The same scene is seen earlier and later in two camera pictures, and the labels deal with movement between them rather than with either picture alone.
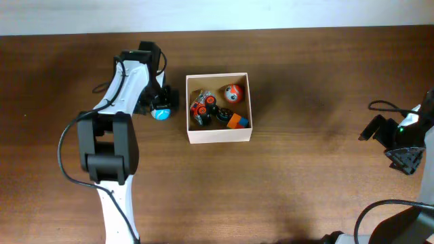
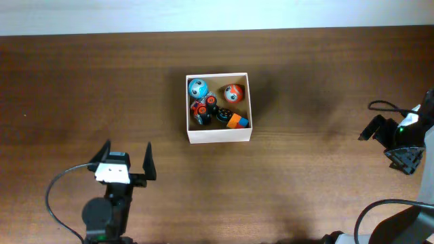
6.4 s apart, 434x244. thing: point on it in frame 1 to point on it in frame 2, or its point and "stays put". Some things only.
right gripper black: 387,134 stays put
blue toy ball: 161,114 to 198,88
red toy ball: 232,93 stays put
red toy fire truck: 204,106 stays put
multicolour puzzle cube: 238,122 stays put
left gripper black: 143,108 to 141,179
